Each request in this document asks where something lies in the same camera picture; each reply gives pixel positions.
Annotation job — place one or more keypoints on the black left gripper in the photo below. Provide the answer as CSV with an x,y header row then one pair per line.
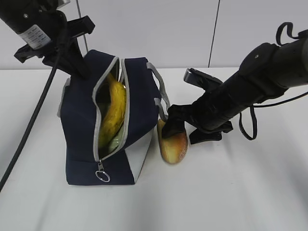
x,y
61,51

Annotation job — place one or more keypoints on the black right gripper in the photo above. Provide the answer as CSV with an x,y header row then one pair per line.
x,y
179,114

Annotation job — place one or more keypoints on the brown bread roll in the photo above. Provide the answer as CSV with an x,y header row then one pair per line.
x,y
174,148

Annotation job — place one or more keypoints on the navy and white lunch bag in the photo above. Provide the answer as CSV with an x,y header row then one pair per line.
x,y
85,103

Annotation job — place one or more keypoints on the yellow banana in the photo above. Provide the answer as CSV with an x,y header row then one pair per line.
x,y
115,115

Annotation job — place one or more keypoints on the green lid glass container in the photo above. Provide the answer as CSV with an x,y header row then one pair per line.
x,y
115,144

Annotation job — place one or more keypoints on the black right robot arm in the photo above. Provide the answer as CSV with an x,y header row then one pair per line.
x,y
266,73

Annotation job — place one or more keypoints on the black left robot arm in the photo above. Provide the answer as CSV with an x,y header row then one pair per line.
x,y
48,34

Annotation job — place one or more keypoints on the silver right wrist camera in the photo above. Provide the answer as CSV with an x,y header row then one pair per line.
x,y
202,80

